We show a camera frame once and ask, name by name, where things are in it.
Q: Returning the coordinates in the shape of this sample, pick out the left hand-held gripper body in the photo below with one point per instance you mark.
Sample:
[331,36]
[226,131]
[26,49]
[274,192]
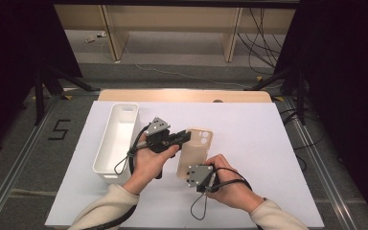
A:
[159,140]

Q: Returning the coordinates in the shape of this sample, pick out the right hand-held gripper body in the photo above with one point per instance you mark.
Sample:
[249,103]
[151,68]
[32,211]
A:
[199,175]

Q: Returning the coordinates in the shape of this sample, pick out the beige phone case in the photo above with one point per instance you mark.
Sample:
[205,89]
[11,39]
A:
[193,153]

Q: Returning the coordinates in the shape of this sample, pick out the person's left hand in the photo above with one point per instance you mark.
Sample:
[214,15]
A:
[147,166]

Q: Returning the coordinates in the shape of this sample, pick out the person's right hand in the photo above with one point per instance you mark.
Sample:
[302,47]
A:
[233,188]

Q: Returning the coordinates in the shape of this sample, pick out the wooden table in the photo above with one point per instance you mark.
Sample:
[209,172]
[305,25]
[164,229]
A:
[179,95]

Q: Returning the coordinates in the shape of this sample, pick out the white plastic bin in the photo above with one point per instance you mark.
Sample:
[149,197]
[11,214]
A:
[118,140]

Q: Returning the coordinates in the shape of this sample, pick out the white table sheet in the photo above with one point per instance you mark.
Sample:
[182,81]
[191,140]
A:
[252,134]

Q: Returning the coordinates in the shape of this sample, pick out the beige wooden shelf unit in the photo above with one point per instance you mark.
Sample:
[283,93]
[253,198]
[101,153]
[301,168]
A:
[172,19]

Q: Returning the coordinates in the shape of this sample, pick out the small white plug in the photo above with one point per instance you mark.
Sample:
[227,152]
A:
[91,39]

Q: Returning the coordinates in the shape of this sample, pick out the black metal stand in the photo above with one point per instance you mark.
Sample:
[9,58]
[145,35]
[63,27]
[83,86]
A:
[300,96]
[40,96]

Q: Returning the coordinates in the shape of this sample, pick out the dark curtain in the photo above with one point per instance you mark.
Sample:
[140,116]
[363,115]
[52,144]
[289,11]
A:
[348,80]
[9,64]

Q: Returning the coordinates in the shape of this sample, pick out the aluminium floor rail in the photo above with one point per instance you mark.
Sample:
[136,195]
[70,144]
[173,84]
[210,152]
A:
[19,156]
[319,159]

